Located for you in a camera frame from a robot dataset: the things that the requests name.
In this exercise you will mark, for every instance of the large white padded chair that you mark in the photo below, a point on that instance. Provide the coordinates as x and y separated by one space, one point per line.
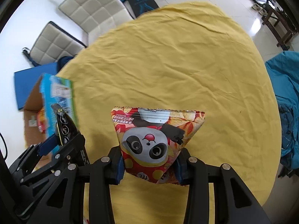
93 7

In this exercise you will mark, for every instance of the black wipes packet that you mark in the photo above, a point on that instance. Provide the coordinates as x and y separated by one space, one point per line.
64 126

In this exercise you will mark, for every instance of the blue bean bag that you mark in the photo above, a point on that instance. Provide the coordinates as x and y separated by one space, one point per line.
289 86

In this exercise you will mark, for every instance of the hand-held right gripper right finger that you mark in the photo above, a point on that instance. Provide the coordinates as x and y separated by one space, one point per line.
177 172

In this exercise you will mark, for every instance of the red snack packet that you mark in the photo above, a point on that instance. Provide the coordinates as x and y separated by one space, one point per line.
41 123

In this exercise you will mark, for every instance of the cardboard box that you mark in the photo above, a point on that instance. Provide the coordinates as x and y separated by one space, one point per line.
50 91

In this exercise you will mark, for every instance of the dark blue cloth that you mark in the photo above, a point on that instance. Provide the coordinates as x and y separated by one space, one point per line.
64 61

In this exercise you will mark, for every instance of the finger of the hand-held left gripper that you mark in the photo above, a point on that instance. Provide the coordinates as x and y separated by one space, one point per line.
74 149
48 144

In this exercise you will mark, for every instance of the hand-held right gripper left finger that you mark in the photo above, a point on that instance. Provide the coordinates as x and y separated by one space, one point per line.
119 168

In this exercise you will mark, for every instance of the small white padded chair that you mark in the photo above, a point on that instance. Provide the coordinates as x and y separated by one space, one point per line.
53 44

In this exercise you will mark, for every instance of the yellow tablecloth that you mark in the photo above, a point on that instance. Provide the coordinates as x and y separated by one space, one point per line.
175 63

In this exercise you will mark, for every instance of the dark wooden chair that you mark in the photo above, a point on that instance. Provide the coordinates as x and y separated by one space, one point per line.
278 21

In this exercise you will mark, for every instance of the panda print snack packet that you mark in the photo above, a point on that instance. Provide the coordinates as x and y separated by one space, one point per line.
144 142

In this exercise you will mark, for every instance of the blue foam mat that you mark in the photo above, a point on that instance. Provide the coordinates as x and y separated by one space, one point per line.
25 84

